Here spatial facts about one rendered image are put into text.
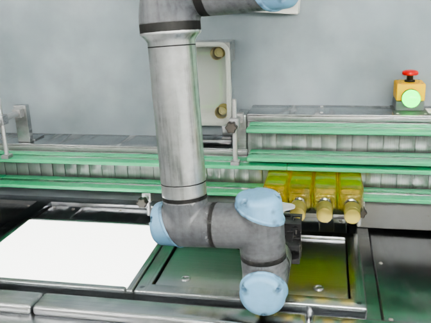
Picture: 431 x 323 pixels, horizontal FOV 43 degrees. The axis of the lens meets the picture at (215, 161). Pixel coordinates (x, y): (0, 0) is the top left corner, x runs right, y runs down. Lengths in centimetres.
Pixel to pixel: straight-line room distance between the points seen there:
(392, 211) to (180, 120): 80
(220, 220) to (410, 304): 51
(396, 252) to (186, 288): 55
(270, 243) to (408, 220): 71
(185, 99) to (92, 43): 84
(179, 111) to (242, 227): 21
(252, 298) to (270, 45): 83
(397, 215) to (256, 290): 71
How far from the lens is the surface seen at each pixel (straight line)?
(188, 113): 86
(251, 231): 86
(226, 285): 119
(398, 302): 123
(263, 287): 88
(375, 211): 151
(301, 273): 123
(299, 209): 120
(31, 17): 174
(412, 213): 152
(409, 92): 146
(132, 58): 163
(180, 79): 85
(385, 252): 143
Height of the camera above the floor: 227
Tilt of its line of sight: 69 degrees down
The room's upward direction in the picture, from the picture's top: 147 degrees counter-clockwise
